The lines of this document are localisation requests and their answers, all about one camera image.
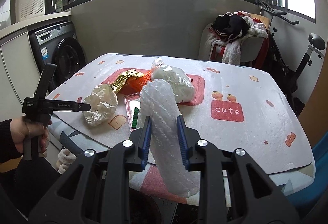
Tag green and clear plastic wrapper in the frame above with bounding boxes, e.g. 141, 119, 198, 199
131, 107, 140, 130

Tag silver foil bag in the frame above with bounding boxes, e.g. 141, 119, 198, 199
83, 83, 118, 127

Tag white bubble wrap roll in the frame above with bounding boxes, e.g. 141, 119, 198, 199
138, 79, 200, 198

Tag clear plastic tray red label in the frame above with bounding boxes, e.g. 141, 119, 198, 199
124, 93, 140, 131

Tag clear bag with white filling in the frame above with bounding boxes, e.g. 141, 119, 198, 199
152, 58, 195, 103

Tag gold foil snack wrapper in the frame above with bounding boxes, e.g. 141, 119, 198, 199
109, 69, 144, 94

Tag orange foam fruit net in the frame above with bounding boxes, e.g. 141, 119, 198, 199
119, 69, 154, 95

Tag person's left hand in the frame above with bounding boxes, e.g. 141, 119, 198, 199
10, 117, 49, 153

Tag white cabinet with countertop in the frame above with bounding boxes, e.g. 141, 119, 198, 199
0, 12, 71, 121

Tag person's left black sleeve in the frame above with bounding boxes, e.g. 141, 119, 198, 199
0, 119, 22, 163

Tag pink fluffy slippers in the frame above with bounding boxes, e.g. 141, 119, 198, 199
56, 149, 76, 174

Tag dark grey washing machine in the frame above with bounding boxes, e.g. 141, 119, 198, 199
28, 21, 86, 92

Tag white cartoon print blanket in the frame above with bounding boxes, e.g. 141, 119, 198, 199
47, 54, 312, 174

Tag green detergent bottle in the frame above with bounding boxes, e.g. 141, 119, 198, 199
55, 0, 63, 13

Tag white perforated laundry basket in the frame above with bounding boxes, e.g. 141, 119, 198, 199
15, 0, 46, 22

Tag white chair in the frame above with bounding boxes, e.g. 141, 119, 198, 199
198, 11, 270, 64

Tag pile of clothes on chair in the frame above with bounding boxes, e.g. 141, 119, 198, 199
204, 10, 270, 66

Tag black exercise bike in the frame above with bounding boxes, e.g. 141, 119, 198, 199
257, 0, 327, 116

